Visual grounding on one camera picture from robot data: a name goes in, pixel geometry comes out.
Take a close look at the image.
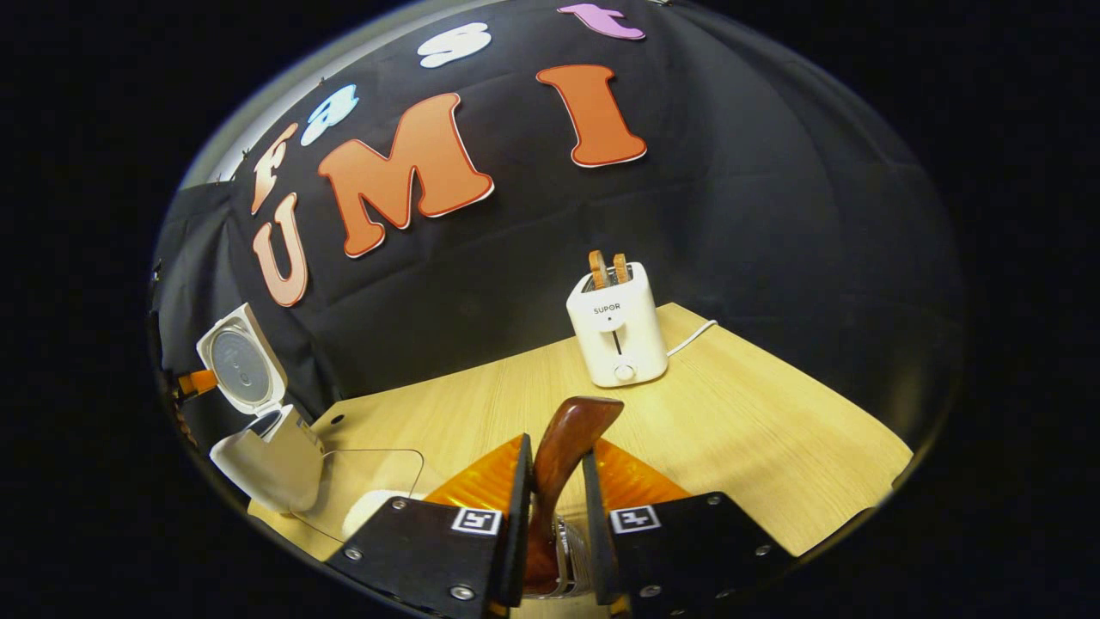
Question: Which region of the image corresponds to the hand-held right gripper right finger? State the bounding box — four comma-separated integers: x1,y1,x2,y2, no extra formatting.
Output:
583,438,796,618

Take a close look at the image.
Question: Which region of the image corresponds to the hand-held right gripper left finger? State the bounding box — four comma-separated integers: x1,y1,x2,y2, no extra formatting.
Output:
327,434,534,618

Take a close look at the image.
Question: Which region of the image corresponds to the brown wooden spoon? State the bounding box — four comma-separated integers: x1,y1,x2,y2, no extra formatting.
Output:
522,395,626,596

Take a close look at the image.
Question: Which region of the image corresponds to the white rice cooker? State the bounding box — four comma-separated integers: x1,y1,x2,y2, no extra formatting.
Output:
196,303,326,514

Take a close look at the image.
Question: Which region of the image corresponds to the white toaster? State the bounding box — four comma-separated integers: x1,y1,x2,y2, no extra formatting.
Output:
566,262,669,389

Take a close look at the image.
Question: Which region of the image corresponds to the black backdrop cloth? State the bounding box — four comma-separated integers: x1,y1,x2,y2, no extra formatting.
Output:
150,0,963,452

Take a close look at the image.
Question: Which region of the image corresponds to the white toaster cable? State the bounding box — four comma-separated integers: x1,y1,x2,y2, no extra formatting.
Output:
666,320,718,359

